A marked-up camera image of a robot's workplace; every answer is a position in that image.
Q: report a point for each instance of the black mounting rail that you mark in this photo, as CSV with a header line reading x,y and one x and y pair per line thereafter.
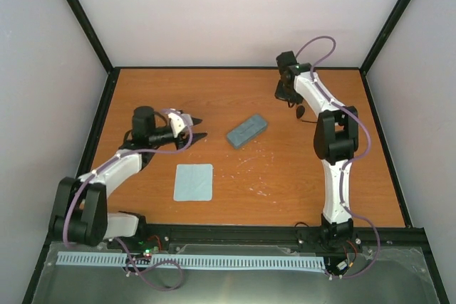
x,y
297,238

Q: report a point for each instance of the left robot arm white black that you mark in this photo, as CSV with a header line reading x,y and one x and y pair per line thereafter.
x,y
80,209

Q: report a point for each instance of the black right corner frame post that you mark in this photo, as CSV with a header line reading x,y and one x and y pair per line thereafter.
x,y
383,35

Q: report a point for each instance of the black corner frame post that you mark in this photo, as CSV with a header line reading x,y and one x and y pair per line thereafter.
x,y
87,27
383,35

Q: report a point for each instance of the light blue cleaning cloth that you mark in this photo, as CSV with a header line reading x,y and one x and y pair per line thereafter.
x,y
193,182

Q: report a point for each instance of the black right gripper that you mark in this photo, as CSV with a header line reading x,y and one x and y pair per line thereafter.
x,y
298,99

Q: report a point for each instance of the grey-blue glasses case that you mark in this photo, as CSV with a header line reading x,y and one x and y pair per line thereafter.
x,y
246,131

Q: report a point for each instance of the light blue slotted cable duct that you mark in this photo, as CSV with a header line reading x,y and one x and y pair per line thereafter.
x,y
196,262

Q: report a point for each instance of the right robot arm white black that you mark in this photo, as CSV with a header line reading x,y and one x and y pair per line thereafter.
x,y
335,142

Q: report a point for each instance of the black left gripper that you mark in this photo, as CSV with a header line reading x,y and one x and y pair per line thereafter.
x,y
189,139

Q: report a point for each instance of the dark round sunglasses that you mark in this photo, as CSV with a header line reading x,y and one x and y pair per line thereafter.
x,y
300,111

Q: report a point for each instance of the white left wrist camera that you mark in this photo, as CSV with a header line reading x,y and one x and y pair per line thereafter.
x,y
178,120

